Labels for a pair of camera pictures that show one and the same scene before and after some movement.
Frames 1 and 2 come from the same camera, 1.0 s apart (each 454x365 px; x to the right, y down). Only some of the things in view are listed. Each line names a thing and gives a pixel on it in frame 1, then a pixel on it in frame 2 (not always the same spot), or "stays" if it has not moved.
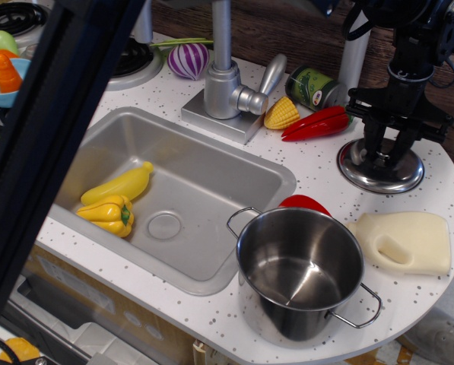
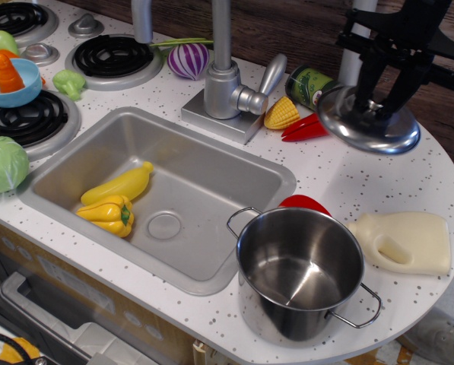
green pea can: (310, 89) stays
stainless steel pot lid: (376, 172) → (387, 129)
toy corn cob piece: (280, 113) stays
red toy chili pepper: (318, 125) stays
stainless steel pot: (296, 267) stays
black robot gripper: (404, 103) → (411, 34)
